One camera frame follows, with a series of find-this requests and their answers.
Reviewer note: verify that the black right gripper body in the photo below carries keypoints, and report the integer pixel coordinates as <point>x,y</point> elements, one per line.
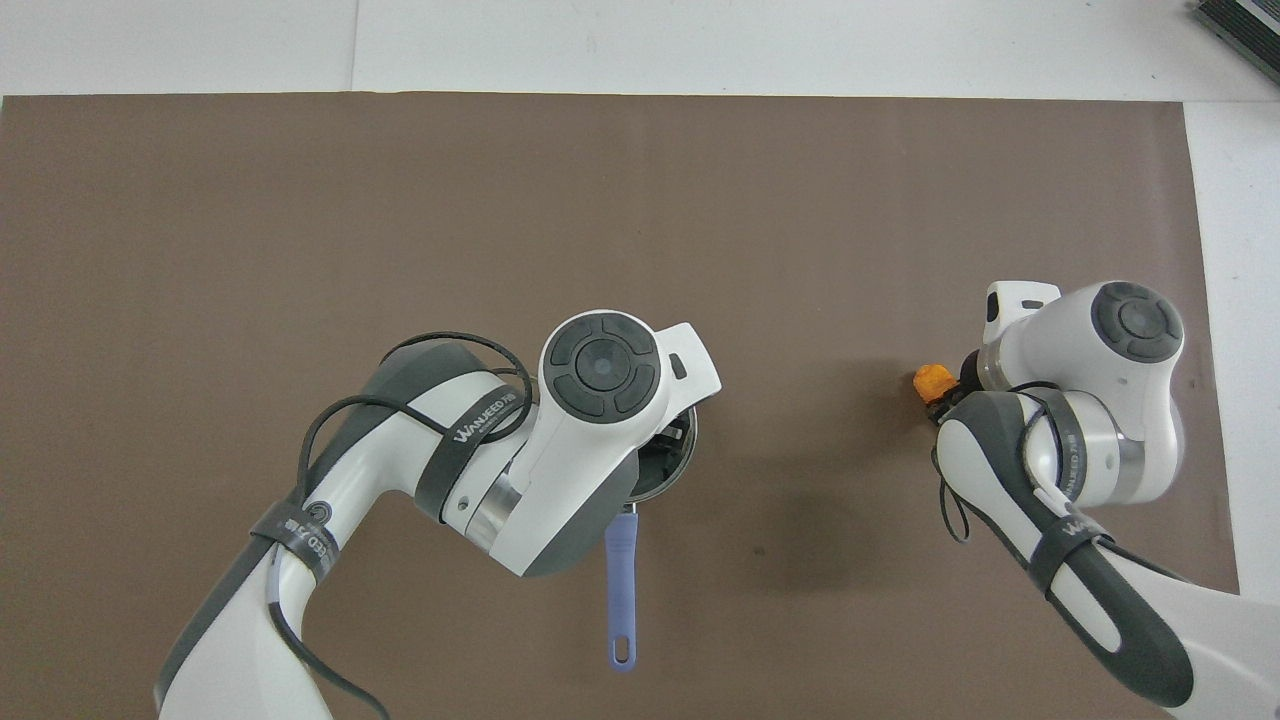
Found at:
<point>970,370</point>

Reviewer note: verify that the yellow corn cob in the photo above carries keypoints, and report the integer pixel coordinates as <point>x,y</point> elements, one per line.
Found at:
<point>935,381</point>

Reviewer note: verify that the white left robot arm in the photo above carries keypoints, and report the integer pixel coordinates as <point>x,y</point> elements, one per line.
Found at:
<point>560,440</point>

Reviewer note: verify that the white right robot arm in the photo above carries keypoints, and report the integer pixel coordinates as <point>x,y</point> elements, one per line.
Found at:
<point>1100,400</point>

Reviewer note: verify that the brown table mat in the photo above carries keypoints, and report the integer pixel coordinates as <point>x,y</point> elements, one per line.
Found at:
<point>640,220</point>

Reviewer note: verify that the dark ribbed metal block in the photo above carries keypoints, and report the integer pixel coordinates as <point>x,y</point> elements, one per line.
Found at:
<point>1245,25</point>

